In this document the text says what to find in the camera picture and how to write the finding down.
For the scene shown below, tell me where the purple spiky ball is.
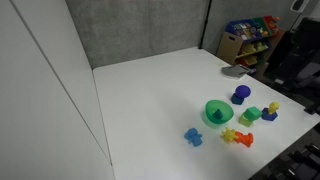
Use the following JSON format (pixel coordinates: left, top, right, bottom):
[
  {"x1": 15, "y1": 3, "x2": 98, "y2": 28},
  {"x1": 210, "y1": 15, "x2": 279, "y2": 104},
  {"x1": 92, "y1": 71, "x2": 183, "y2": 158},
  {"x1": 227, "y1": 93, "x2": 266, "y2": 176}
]
[{"x1": 234, "y1": 84, "x2": 251, "y2": 100}]

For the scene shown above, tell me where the yellow-green block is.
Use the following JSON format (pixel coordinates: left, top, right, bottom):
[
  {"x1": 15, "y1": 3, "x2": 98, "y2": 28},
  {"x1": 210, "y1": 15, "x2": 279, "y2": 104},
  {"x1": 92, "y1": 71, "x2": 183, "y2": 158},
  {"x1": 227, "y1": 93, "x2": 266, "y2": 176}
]
[{"x1": 238, "y1": 113, "x2": 255, "y2": 128}]

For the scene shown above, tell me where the wooden toy shelf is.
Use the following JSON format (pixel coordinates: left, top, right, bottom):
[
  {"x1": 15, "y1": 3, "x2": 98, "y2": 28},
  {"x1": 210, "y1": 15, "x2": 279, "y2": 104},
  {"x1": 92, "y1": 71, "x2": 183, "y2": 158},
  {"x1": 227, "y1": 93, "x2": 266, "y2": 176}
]
[{"x1": 216, "y1": 15, "x2": 287, "y2": 68}]

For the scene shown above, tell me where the green toy bin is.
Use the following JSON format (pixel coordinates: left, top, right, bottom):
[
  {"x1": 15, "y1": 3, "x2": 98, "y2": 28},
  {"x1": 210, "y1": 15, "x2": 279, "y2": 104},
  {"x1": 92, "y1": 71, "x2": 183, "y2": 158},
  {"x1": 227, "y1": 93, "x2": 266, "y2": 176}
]
[{"x1": 252, "y1": 17, "x2": 272, "y2": 36}]

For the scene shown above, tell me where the green cube block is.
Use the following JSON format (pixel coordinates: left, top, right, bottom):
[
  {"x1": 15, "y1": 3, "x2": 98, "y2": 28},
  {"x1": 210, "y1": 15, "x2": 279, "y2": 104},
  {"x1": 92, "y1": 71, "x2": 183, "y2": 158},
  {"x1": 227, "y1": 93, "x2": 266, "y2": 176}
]
[{"x1": 243, "y1": 106, "x2": 263, "y2": 121}]

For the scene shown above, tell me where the green translucent plastic bowl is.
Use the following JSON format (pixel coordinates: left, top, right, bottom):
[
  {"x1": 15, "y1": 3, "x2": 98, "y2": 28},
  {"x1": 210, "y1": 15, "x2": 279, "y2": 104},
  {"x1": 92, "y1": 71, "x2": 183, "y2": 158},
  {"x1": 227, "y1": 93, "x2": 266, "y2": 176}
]
[{"x1": 204, "y1": 99, "x2": 235, "y2": 127}]

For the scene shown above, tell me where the yellow spiky toy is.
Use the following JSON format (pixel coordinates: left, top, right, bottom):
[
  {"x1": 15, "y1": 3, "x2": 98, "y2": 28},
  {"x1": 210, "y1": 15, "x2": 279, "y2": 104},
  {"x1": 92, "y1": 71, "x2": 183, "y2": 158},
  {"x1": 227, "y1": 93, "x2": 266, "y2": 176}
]
[{"x1": 220, "y1": 127, "x2": 238, "y2": 145}]

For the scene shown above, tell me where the small teal toy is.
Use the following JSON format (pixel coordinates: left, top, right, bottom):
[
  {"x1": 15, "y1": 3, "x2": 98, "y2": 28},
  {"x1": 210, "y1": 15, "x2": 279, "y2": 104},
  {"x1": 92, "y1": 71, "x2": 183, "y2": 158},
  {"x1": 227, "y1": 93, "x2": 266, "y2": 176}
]
[{"x1": 212, "y1": 108, "x2": 224, "y2": 120}]

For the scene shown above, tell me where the red toy bin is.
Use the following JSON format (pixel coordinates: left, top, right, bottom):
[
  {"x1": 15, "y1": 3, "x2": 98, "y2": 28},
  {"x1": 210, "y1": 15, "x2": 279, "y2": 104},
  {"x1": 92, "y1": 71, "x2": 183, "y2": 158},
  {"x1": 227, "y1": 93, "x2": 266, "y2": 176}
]
[{"x1": 263, "y1": 15, "x2": 282, "y2": 34}]

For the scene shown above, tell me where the dark blue hexagonal block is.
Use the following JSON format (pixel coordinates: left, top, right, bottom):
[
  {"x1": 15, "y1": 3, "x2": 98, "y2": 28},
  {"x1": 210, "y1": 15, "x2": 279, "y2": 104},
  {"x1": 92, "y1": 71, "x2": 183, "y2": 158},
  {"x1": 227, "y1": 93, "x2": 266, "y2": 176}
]
[{"x1": 230, "y1": 92, "x2": 245, "y2": 106}]

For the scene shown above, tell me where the yellow animal toy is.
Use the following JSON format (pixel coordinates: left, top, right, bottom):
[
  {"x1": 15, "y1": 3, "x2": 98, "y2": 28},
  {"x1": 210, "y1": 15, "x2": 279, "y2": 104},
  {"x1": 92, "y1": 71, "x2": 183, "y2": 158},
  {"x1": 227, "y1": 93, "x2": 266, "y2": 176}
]
[{"x1": 268, "y1": 101, "x2": 280, "y2": 116}]

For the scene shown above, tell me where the blue square block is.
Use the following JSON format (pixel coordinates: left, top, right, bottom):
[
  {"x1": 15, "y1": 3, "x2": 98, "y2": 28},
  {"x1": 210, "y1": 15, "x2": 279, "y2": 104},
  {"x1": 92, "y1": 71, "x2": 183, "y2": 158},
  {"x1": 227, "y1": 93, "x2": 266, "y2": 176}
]
[{"x1": 261, "y1": 107, "x2": 279, "y2": 121}]

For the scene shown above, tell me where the yellow toy bin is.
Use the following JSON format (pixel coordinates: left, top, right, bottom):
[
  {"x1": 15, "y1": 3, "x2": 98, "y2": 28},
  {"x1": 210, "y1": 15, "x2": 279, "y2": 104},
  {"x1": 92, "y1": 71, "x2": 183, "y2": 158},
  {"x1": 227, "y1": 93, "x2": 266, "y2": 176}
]
[{"x1": 239, "y1": 41, "x2": 271, "y2": 56}]

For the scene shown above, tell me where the orange animal toy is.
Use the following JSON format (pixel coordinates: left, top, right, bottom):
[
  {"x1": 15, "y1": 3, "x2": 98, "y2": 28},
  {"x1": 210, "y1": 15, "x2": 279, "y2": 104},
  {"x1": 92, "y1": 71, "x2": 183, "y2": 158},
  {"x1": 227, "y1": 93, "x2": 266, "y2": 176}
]
[{"x1": 234, "y1": 130, "x2": 255, "y2": 148}]

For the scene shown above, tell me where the blue toy bin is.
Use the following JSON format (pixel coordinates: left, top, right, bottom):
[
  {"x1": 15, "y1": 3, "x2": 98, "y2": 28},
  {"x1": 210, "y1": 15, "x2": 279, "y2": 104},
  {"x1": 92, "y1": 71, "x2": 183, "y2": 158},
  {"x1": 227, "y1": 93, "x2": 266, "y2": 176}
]
[{"x1": 225, "y1": 19, "x2": 264, "y2": 42}]

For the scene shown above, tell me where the grey metal mounting plate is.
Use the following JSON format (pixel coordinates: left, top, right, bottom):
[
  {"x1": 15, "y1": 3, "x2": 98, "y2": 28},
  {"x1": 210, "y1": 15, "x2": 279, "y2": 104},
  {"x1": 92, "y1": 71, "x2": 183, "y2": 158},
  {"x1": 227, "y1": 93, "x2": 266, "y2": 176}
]
[{"x1": 221, "y1": 64, "x2": 251, "y2": 80}]

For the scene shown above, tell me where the blue animal toy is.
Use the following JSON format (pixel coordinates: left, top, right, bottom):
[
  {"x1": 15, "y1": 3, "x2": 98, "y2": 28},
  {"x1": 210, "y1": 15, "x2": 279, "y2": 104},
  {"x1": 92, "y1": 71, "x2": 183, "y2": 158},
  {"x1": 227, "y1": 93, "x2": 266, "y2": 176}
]
[{"x1": 183, "y1": 127, "x2": 204, "y2": 148}]

